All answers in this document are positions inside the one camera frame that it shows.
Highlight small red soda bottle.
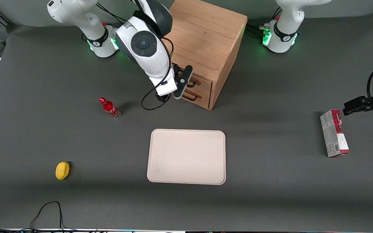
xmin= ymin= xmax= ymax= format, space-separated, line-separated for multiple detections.
xmin=99 ymin=97 xmax=121 ymax=119

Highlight wooden drawer cabinet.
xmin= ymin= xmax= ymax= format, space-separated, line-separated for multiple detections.
xmin=164 ymin=0 xmax=248 ymax=111

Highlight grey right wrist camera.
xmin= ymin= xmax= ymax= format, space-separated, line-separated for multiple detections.
xmin=173 ymin=65 xmax=194 ymax=99

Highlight black looped cable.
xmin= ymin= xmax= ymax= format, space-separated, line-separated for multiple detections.
xmin=30 ymin=201 xmax=65 ymax=232

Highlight black cables behind arm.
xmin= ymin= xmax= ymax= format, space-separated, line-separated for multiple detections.
xmin=96 ymin=3 xmax=136 ymax=26

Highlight yellow lemon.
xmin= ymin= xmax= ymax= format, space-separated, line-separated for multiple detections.
xmin=55 ymin=161 xmax=70 ymax=180

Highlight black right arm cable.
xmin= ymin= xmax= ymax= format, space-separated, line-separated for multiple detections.
xmin=141 ymin=35 xmax=175 ymax=111

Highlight white and red carton box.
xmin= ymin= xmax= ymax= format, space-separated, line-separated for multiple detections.
xmin=320 ymin=109 xmax=351 ymax=158

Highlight wooden drawer with handle recess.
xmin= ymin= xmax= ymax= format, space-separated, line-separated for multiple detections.
xmin=181 ymin=88 xmax=211 ymax=109
xmin=188 ymin=73 xmax=213 ymax=94

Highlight cream rectangular plastic tray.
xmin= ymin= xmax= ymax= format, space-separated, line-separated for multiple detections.
xmin=147 ymin=129 xmax=226 ymax=185

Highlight black base cables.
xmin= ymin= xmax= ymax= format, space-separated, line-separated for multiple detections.
xmin=244 ymin=22 xmax=272 ymax=37

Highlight tangle of black cables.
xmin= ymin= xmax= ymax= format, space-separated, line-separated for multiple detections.
xmin=0 ymin=223 xmax=187 ymax=233

